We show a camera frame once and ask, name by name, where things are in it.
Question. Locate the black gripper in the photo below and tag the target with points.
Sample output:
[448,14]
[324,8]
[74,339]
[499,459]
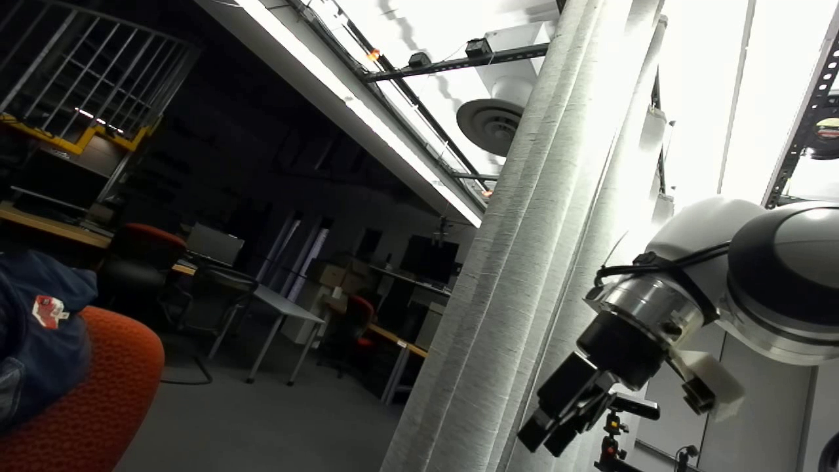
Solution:
[621,349]

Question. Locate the grey-white woven curtain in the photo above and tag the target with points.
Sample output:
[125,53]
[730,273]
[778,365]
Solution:
[490,306]

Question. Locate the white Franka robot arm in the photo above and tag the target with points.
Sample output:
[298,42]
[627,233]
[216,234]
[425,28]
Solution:
[769,272]

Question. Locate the desk with orange edge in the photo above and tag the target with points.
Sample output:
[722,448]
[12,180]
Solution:
[397,343]

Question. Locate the black computer monitor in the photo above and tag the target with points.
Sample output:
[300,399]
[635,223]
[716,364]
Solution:
[431,259]

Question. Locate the small red chair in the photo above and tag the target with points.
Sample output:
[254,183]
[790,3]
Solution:
[362,315]

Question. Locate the white folding table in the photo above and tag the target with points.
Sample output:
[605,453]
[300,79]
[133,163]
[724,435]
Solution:
[279,306]

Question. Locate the round ceiling vent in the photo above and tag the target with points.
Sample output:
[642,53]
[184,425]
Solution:
[491,124]

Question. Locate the long ceiling light strip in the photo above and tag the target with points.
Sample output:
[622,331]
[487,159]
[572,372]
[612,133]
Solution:
[349,100]

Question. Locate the grey computer monitor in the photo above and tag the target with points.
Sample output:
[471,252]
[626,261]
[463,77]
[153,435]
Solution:
[216,244]

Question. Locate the perforated black rack upright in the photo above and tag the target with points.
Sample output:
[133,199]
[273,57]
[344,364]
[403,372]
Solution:
[800,115]

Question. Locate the red-backed office chair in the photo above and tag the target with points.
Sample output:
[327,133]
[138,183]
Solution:
[146,264]

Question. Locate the orange mesh office chair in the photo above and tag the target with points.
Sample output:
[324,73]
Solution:
[106,394]

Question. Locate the dark blue jacket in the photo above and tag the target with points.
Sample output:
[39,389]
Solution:
[43,369]

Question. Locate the wooden desk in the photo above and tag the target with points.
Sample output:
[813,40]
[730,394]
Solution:
[53,226]

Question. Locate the black camera tripod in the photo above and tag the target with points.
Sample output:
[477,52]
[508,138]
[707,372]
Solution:
[612,442]

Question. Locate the black ceiling rail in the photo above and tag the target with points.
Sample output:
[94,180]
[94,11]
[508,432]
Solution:
[454,65]

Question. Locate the yellow shelf frame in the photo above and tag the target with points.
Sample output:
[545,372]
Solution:
[79,141]

